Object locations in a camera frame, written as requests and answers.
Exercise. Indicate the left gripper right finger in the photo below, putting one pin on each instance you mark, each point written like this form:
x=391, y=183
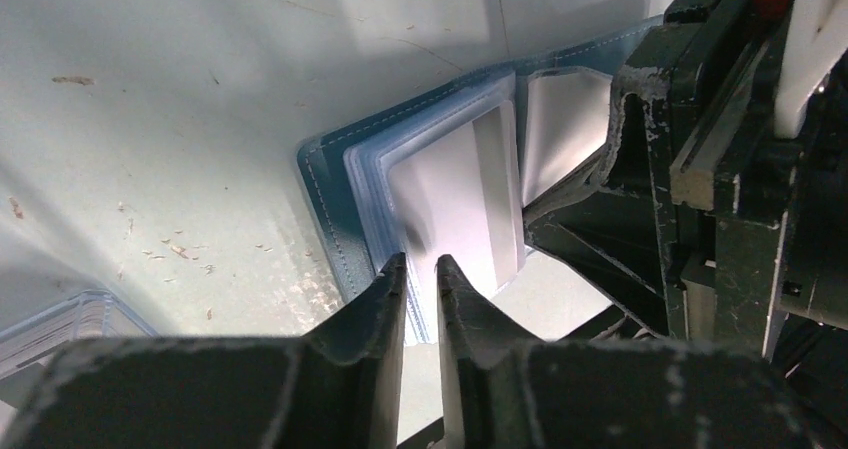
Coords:
x=503, y=387

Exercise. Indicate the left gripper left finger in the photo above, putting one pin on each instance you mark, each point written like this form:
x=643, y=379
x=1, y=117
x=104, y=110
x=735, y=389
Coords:
x=337, y=386

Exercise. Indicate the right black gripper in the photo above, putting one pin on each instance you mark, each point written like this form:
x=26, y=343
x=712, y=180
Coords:
x=705, y=195

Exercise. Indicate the blue leather card holder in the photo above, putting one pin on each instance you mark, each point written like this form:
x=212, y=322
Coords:
x=346, y=171

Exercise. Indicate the clear plastic card box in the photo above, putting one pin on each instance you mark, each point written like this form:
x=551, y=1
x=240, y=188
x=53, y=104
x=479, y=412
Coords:
x=27, y=346

